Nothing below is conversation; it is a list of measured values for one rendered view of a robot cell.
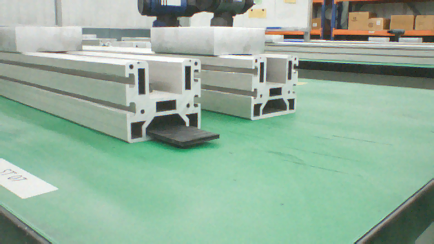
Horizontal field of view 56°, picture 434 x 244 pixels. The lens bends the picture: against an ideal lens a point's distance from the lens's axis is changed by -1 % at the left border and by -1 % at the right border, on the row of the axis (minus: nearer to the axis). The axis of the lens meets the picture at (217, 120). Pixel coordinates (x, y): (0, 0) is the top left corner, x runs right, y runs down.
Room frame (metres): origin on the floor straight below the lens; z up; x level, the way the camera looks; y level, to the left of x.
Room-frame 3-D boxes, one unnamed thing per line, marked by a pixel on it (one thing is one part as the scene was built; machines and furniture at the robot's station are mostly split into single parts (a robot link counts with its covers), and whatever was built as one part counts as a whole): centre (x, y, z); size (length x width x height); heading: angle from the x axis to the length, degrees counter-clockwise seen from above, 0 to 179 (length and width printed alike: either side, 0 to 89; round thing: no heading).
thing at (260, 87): (0.87, 0.19, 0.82); 0.80 x 0.10 x 0.09; 43
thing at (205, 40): (0.69, 0.02, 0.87); 0.16 x 0.11 x 0.07; 43
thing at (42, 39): (0.74, 0.33, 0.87); 0.16 x 0.11 x 0.07; 43
